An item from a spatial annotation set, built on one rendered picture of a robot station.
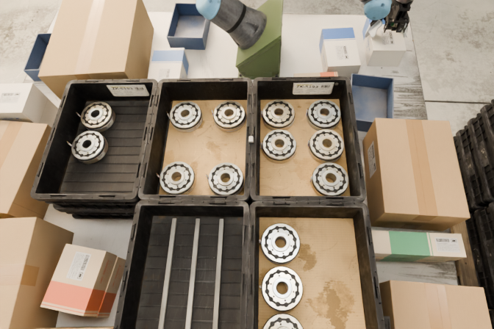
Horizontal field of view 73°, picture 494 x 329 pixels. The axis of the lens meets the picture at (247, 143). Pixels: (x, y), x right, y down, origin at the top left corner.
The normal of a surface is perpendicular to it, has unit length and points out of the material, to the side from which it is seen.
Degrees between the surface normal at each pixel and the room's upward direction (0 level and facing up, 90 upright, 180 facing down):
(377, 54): 90
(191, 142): 0
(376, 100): 0
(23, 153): 0
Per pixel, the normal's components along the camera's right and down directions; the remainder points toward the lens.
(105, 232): -0.06, -0.45
